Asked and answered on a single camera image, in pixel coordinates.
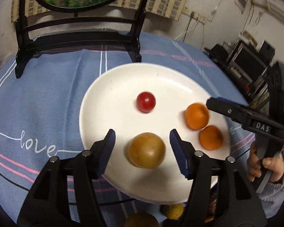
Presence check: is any mandarin orange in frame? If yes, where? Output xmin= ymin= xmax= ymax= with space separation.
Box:
xmin=184 ymin=103 xmax=209 ymax=130
xmin=198 ymin=125 xmax=224 ymax=151

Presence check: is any large tan round fruit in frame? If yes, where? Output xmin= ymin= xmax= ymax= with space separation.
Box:
xmin=127 ymin=132 xmax=166 ymax=169

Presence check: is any small red cherry tomato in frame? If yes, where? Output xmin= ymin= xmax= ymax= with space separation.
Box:
xmin=136 ymin=92 xmax=156 ymax=113

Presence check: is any grey knit sleeve forearm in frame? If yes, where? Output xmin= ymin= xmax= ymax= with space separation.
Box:
xmin=258 ymin=149 xmax=284 ymax=218

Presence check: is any person's right hand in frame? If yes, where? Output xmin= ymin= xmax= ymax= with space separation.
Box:
xmin=247 ymin=141 xmax=284 ymax=183

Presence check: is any black desk shelf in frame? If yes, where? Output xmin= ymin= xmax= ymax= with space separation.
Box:
xmin=203 ymin=39 xmax=275 ymax=103

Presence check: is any black speaker box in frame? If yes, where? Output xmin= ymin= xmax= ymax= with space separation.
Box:
xmin=259 ymin=40 xmax=275 ymax=63

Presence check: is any computer monitor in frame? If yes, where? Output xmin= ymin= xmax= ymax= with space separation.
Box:
xmin=231 ymin=45 xmax=266 ymax=81

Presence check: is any blue striped tablecloth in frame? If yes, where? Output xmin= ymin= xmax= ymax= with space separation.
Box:
xmin=0 ymin=32 xmax=248 ymax=226

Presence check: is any white oval plate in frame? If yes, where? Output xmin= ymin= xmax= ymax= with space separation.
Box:
xmin=78 ymin=62 xmax=232 ymax=204

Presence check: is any goldfish round screen ornament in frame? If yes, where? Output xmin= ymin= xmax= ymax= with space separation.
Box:
xmin=15 ymin=0 xmax=148 ymax=79

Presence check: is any white power cable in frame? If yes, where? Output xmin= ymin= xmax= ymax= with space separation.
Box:
xmin=174 ymin=14 xmax=205 ymax=46

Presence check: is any wall power strip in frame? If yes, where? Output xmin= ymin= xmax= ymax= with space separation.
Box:
xmin=182 ymin=6 xmax=208 ymax=25

